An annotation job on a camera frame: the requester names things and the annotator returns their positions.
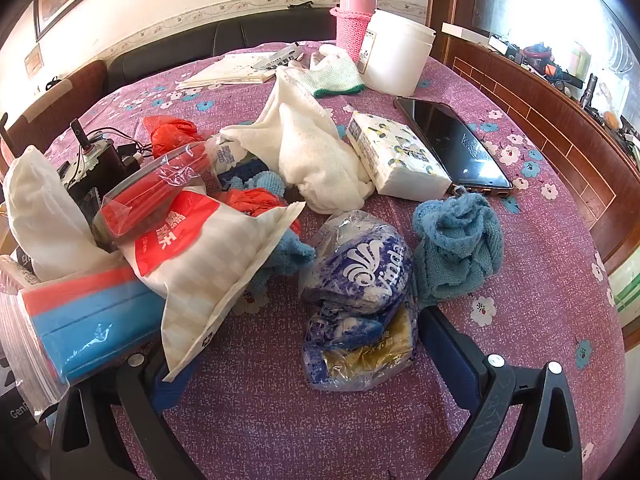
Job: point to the pink bottle with knitted sleeve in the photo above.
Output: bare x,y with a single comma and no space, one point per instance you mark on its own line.
352,25

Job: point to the dark red wooden chair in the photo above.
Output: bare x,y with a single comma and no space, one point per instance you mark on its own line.
55,105

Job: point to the blue knitted cloth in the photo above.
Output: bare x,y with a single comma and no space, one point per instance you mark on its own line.
455,255

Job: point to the white towel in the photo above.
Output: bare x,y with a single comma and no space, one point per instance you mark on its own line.
310,160

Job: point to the white plastic bag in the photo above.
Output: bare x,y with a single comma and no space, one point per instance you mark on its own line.
45,215

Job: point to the white paper sheets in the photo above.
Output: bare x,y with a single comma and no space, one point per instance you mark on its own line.
225,72

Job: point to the red plastic bag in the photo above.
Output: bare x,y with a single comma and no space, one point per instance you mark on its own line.
255,202
170,135

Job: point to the white green-edged knit cloth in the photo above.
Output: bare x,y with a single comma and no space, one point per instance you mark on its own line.
335,80

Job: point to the white checkered tissue packet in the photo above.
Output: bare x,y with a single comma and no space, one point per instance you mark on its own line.
210,270

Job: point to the clear bag with red contents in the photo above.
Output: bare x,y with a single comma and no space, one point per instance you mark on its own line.
150,195

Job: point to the black flashlight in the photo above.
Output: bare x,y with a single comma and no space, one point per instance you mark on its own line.
589,91

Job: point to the orange and blue bagged sponges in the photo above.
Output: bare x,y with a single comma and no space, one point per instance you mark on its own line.
85,320

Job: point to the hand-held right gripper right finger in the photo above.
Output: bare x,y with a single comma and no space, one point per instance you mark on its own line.
447,355

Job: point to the bagged blue white tissue packs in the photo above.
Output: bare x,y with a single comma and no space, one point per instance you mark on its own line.
355,270

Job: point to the white printed tube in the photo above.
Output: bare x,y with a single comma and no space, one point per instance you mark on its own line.
277,57

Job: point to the black sofa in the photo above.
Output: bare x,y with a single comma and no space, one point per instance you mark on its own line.
225,35

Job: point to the purple floral tablecloth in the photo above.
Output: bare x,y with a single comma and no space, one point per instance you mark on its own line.
525,285

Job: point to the small blue white tissue packet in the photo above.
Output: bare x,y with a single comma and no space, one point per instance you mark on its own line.
232,157

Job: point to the white flat box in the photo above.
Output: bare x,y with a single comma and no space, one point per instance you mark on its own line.
467,34

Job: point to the white floral tissue packet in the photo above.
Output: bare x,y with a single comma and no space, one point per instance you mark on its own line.
400,165

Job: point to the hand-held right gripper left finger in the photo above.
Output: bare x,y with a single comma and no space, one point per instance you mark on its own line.
161,395

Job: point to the small wall plaque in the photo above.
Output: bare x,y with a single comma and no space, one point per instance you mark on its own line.
34,62

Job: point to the black electric motor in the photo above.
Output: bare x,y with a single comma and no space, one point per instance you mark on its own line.
107,160

